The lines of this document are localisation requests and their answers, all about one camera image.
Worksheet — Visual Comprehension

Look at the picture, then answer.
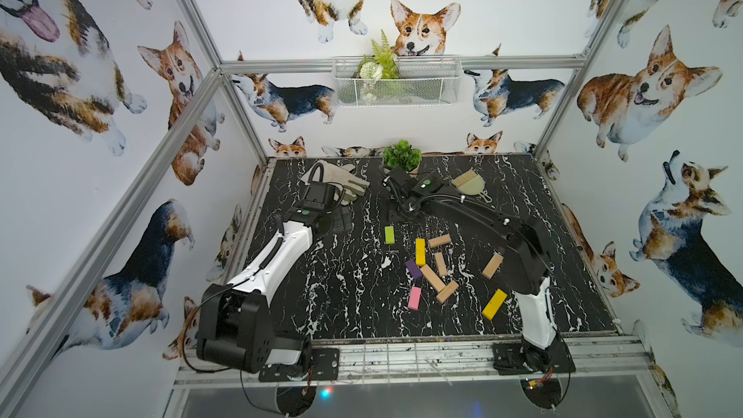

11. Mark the lime green block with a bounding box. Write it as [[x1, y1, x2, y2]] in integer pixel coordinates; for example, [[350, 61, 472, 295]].
[[384, 226, 395, 245]]

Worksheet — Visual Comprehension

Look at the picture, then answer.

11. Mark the small yellow block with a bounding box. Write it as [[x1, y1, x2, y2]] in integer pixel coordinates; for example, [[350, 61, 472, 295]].
[[415, 238, 426, 267]]

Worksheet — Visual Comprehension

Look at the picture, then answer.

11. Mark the purple block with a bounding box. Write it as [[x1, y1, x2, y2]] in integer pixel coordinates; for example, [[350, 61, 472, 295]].
[[406, 259, 423, 281]]

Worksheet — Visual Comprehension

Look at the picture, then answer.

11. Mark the long wooden block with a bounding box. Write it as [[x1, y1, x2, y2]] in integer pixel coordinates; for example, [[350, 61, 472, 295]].
[[420, 265, 446, 293]]

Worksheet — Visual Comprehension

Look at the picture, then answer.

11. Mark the pink block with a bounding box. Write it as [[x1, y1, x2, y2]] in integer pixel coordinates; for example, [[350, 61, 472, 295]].
[[407, 286, 422, 311]]

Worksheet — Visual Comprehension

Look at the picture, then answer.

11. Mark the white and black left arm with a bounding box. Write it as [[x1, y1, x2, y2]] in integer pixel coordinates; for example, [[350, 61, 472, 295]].
[[195, 181, 342, 377]]

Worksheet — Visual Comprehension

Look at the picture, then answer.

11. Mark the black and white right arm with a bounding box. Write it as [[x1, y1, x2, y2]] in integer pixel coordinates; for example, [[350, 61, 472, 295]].
[[382, 168, 557, 351]]

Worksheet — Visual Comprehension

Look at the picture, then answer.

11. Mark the white and green work glove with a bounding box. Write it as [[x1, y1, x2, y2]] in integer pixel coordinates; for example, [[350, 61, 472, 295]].
[[302, 160, 370, 206]]

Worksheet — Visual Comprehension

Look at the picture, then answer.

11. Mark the green artificial potted plant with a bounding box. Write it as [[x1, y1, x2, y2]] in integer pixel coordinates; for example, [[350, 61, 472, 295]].
[[382, 139, 423, 172]]

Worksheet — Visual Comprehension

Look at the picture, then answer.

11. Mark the wooden block upper middle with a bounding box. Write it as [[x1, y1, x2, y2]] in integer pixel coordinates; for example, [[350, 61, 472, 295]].
[[428, 234, 452, 249]]

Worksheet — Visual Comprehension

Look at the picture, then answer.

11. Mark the wooden block centre small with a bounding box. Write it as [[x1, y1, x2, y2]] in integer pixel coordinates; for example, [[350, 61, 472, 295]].
[[433, 252, 448, 277]]

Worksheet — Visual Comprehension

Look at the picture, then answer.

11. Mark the wooden block numbered twelve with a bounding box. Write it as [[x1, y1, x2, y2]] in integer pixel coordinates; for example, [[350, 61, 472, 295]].
[[437, 281, 459, 304]]

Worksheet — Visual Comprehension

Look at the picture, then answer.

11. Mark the wooden block far right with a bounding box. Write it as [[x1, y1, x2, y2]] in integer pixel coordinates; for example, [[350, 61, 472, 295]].
[[482, 253, 503, 279]]

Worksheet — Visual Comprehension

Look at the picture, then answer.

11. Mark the fern and white flower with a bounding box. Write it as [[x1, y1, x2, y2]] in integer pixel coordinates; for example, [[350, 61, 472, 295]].
[[354, 32, 400, 105]]

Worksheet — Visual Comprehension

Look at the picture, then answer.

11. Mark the large yellow block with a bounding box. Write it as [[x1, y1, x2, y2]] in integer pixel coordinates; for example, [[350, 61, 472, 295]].
[[482, 290, 508, 320]]

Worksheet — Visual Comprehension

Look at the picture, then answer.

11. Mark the white wire wall basket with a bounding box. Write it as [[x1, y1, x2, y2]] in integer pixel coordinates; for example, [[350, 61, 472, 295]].
[[332, 56, 464, 108]]

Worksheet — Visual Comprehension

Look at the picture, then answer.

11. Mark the aluminium front rail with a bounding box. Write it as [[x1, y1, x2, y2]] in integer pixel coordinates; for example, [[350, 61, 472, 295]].
[[174, 334, 655, 389]]

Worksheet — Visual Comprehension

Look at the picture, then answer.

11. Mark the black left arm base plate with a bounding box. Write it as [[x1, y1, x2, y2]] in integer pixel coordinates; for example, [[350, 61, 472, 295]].
[[259, 348, 341, 382]]

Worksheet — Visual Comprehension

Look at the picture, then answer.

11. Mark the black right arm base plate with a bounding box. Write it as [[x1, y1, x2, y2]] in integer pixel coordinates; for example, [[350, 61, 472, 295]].
[[491, 333, 576, 375]]

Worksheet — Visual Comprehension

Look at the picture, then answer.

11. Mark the aluminium frame post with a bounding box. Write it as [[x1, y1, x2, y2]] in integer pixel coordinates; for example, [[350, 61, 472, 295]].
[[175, 0, 269, 168]]

